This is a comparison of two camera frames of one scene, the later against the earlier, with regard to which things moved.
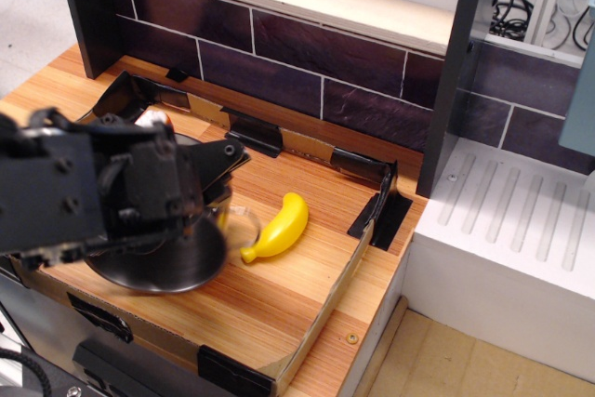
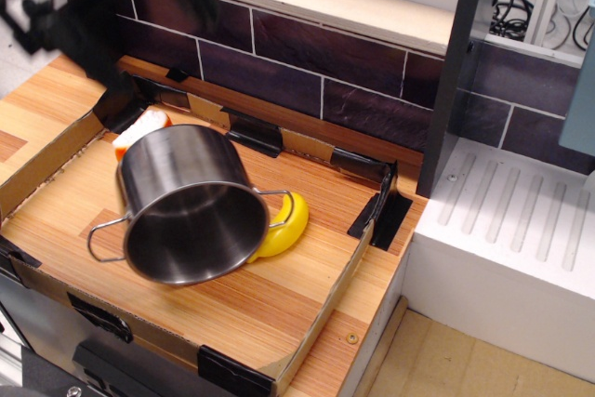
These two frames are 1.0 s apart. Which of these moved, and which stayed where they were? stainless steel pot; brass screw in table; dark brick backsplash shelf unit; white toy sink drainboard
Moved: stainless steel pot
Stayed: dark brick backsplash shelf unit; brass screw in table; white toy sink drainboard
